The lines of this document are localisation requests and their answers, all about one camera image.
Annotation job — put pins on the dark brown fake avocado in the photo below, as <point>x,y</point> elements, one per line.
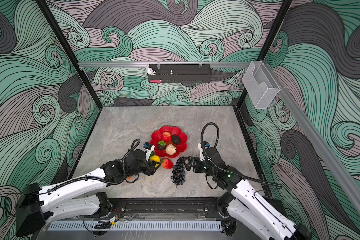
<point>162,145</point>

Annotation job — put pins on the cream fake pear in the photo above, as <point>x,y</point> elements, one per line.
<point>171,149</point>

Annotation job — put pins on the clear acrylic wall box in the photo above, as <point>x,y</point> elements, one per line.
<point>261,84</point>

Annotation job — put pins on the red fake strawberry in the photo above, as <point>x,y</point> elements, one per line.
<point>167,164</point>

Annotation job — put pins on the red flower-shaped fruit bowl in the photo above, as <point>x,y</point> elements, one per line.
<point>169,142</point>

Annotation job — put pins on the yellow fake lemon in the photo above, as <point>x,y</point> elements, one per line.
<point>155,159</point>

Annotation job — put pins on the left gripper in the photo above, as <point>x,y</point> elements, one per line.
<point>151,169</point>

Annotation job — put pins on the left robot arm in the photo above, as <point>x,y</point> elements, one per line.
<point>35,205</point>

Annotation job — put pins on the black wall shelf tray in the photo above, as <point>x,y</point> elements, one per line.
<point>181,73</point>

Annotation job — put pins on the dark purple fake grapes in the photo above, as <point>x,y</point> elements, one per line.
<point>179,172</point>

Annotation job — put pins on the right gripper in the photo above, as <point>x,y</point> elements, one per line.
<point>192,159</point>

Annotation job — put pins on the white slotted cable duct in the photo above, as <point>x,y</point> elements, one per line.
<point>138,226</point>

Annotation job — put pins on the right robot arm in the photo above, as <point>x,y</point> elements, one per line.
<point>242,202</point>

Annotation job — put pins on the red fake wrinkled fruit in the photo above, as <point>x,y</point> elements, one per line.
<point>166,136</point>

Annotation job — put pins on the white rabbit figurine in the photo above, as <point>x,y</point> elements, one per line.
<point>149,70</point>

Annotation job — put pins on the aluminium wall rail right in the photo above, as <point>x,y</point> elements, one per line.
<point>324,151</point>

